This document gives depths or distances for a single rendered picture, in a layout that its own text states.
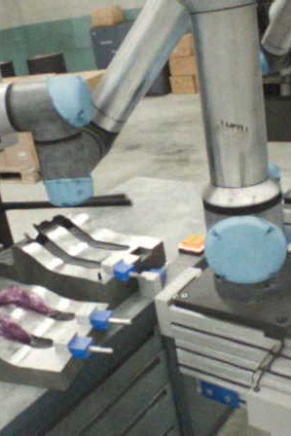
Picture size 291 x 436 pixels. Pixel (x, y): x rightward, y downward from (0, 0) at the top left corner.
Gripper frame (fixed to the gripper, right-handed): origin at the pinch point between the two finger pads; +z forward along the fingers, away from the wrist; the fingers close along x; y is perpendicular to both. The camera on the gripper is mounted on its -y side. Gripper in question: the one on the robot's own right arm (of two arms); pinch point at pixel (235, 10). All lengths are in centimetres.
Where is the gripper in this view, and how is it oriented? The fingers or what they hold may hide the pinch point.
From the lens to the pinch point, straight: 185.7
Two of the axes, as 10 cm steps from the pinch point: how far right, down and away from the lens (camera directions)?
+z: -4.5, -2.7, 8.5
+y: 2.8, 8.6, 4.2
